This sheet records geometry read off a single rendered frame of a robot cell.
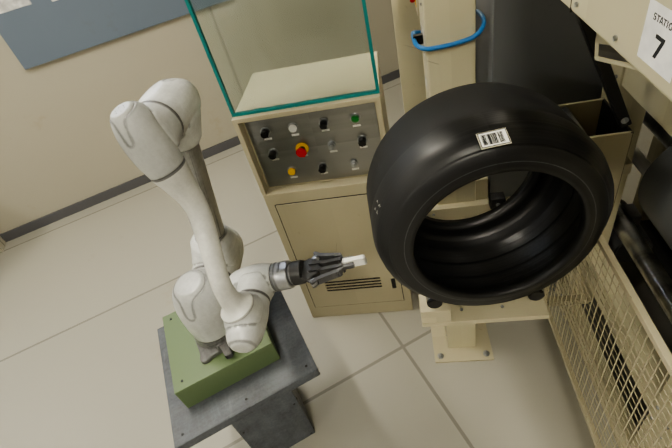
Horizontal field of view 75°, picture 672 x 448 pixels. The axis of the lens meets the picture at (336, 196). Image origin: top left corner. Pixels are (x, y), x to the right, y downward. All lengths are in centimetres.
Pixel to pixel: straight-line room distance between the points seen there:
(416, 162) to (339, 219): 98
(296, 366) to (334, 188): 69
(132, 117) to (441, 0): 79
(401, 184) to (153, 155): 58
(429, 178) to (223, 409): 105
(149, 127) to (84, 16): 260
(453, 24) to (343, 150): 71
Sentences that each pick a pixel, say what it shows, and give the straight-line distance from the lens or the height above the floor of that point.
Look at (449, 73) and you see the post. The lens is 127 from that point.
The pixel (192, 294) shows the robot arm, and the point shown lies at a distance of 143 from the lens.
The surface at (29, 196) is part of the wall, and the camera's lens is 426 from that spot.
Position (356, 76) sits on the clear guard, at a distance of 154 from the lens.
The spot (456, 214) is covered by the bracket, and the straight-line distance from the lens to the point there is 155.
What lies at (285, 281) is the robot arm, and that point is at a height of 100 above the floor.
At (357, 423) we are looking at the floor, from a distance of 218.
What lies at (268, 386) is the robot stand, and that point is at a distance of 160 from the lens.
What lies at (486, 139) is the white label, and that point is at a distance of 94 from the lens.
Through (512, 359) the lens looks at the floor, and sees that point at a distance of 229.
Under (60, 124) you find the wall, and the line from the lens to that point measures 395.
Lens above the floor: 199
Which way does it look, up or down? 39 degrees down
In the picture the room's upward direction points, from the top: 15 degrees counter-clockwise
